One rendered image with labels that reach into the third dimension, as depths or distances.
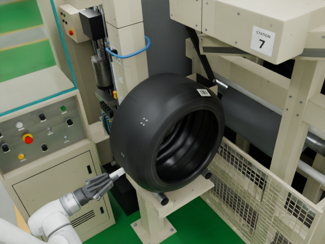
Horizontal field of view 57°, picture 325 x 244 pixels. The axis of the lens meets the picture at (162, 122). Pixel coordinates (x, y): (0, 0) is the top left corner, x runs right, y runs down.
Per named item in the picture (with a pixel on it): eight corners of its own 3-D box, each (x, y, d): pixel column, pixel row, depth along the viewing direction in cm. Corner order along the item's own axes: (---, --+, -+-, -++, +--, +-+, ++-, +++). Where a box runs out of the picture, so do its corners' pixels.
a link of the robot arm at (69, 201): (56, 194, 127) (69, 186, 129) (65, 205, 133) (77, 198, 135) (64, 208, 121) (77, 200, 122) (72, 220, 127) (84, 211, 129)
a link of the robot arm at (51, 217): (62, 200, 133) (76, 225, 129) (28, 221, 128) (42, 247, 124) (55, 193, 124) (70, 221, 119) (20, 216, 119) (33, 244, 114)
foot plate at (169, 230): (130, 224, 239) (130, 223, 238) (158, 208, 250) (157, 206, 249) (147, 251, 221) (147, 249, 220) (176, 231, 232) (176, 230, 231)
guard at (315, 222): (189, 186, 229) (189, 113, 186) (191, 185, 229) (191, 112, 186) (288, 286, 168) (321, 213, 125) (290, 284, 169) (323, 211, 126)
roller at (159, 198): (131, 157, 168) (136, 160, 171) (125, 162, 168) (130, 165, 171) (166, 197, 145) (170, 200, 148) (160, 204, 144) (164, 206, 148)
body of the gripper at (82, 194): (77, 201, 123) (96, 189, 126) (70, 188, 129) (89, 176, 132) (83, 210, 128) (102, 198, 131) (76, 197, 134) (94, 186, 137)
